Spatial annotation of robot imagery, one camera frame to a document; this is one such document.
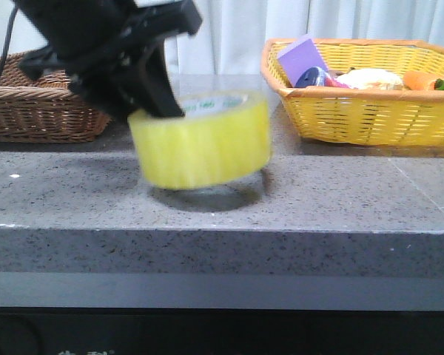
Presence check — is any brown wicker basket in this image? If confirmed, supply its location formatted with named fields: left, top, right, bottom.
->
left=0, top=53, right=111, bottom=143

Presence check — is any red pink small item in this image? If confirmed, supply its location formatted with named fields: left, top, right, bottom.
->
left=323, top=73, right=351, bottom=89

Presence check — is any orange carrot toy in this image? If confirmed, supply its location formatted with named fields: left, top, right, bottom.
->
left=403, top=70, right=443, bottom=91

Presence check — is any blue round container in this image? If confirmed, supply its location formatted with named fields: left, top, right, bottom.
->
left=295, top=67, right=327, bottom=88

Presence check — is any cream bread toy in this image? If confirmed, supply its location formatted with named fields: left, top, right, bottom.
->
left=337, top=68, right=403, bottom=90

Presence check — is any purple sponge block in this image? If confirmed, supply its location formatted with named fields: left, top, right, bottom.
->
left=277, top=35, right=329, bottom=86

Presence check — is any yellow wicker basket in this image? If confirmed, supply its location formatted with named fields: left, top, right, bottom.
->
left=260, top=38, right=444, bottom=146

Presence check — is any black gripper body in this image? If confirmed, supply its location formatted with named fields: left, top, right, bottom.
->
left=15, top=1, right=203, bottom=80

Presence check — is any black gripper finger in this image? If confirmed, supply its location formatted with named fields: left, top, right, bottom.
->
left=138, top=41, right=184, bottom=118
left=68, top=70, right=147, bottom=122

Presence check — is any yellow tape roll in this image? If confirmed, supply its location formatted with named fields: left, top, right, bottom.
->
left=128, top=90, right=272, bottom=190

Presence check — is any white curtain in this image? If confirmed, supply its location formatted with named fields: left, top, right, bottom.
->
left=0, top=0, right=444, bottom=76

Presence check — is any black cable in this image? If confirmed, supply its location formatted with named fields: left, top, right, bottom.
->
left=0, top=3, right=20, bottom=101

